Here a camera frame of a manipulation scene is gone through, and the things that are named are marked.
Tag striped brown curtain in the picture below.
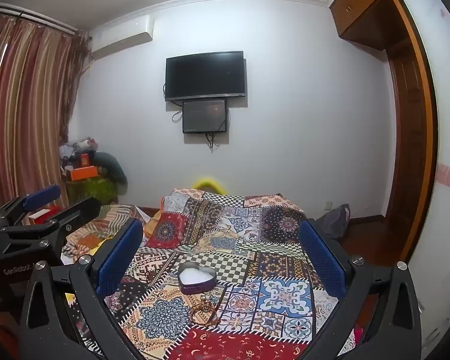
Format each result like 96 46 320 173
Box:
0 7 89 211

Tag yellow plastic seat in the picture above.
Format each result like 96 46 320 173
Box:
192 175 226 196

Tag wooden overhead cabinet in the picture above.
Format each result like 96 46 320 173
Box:
328 0 413 50

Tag striped geometric quilt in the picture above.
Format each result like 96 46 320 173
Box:
62 203 145 259

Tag red gold braided bracelet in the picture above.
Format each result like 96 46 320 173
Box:
189 295 223 326

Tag white sliding wardrobe door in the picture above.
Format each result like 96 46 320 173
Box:
397 0 450 360

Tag patchwork printed blanket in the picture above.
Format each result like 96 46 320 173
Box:
104 187 347 360

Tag white air conditioner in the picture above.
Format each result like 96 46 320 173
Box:
88 16 155 61

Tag wooden door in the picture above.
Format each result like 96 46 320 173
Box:
386 41 430 259

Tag orange pillow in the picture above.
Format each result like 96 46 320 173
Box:
148 207 165 229

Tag yellow cloth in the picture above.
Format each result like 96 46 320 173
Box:
88 238 111 257

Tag dark green stuffed toy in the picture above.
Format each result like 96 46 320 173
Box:
94 151 129 196

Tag orange box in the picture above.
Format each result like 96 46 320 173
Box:
70 166 99 181

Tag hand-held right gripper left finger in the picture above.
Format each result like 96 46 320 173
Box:
18 218 147 360

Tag small black wall monitor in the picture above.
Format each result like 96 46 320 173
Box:
182 98 227 134

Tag grey plastic bag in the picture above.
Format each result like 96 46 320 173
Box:
315 203 351 239

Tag black wall television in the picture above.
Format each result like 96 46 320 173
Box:
165 50 247 102

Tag purple heart-shaped tin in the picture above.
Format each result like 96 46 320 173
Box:
177 262 217 295

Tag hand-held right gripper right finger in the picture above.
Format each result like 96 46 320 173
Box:
299 218 423 360

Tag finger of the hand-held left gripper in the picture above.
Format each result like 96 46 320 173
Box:
0 196 103 256
0 184 62 229

